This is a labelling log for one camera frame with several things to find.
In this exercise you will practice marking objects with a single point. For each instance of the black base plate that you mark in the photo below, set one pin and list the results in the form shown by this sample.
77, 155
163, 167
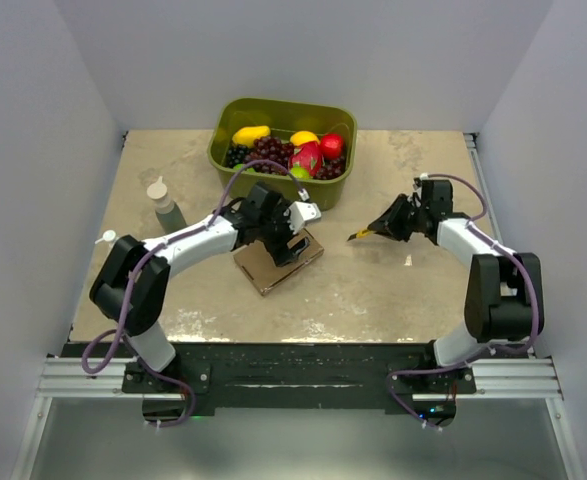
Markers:
394, 379

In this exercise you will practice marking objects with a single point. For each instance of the yellow utility knife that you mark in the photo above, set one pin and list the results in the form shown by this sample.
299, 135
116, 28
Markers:
360, 234

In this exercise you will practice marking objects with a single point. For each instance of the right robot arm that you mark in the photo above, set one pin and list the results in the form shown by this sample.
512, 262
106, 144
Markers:
503, 307

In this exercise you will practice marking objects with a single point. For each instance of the olive green plastic bin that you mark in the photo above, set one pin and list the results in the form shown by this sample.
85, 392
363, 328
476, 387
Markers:
284, 118

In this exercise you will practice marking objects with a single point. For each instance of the squeeze sauce bottle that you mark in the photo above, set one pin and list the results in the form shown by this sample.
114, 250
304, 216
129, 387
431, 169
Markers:
167, 212

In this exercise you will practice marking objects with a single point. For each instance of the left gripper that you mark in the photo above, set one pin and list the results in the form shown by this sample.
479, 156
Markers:
281, 252

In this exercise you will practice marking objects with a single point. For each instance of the yellow mango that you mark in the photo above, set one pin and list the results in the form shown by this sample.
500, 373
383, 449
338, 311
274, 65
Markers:
246, 136

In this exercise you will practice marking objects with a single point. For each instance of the red apple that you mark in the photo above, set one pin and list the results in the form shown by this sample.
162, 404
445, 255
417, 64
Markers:
331, 146

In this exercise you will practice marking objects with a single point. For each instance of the black grape bunch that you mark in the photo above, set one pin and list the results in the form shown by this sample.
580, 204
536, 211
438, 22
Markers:
236, 155

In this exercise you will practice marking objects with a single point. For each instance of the purple grape bunch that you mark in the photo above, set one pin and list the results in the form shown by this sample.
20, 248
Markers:
273, 149

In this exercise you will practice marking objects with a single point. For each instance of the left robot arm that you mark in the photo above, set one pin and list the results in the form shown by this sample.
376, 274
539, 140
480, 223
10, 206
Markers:
131, 286

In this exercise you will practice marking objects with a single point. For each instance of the dark red grape bunch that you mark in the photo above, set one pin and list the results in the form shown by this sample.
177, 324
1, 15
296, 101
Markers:
331, 169

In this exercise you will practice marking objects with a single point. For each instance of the pump soap bottle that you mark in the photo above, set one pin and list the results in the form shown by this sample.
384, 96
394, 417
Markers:
108, 236

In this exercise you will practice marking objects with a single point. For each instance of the green lime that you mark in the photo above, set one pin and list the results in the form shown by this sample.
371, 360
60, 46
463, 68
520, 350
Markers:
300, 173

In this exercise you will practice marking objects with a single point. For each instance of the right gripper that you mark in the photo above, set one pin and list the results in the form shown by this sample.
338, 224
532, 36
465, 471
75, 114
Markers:
388, 223

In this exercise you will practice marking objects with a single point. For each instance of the pink dragon fruit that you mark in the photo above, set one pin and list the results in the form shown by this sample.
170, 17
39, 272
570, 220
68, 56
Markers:
307, 156

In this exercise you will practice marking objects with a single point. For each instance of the brown cardboard express box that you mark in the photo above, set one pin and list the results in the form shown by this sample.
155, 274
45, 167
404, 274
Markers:
259, 268

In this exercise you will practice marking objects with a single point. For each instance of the yellow lemon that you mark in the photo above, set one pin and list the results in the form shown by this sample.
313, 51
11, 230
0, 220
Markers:
303, 137

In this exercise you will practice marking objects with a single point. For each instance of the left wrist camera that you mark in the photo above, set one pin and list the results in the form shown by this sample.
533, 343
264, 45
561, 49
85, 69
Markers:
302, 214

